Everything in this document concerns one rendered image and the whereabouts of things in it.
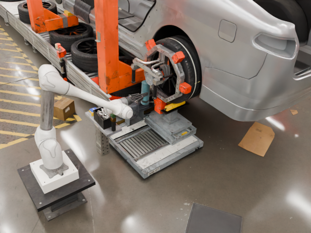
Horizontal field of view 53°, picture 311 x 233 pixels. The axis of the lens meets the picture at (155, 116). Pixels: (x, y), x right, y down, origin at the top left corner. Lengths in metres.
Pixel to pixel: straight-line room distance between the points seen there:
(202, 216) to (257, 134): 1.70
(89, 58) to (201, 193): 2.25
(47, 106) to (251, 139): 2.36
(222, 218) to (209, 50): 1.37
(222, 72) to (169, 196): 1.25
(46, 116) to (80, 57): 1.78
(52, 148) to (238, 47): 1.65
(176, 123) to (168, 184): 0.74
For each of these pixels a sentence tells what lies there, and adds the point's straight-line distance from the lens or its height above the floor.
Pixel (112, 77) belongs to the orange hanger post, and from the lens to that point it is 3.31.
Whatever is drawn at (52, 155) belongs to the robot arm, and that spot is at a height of 0.60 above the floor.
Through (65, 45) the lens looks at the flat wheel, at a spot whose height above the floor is 0.39.
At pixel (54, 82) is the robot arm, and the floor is 1.19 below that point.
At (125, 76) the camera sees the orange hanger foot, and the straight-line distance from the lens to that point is 3.41.
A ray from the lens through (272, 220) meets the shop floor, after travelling 3.13.
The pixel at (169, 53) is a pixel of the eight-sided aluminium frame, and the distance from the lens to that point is 2.91.
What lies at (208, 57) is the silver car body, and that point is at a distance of 2.77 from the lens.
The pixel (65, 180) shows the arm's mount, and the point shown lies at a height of 0.34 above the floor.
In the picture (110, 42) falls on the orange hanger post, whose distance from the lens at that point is 3.13.
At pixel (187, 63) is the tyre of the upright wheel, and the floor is 1.06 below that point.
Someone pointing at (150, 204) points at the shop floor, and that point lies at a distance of 2.97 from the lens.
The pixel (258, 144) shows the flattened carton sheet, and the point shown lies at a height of 0.01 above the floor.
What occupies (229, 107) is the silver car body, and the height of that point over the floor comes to 0.85.
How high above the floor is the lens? 2.36
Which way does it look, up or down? 37 degrees down
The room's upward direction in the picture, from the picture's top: 4 degrees clockwise
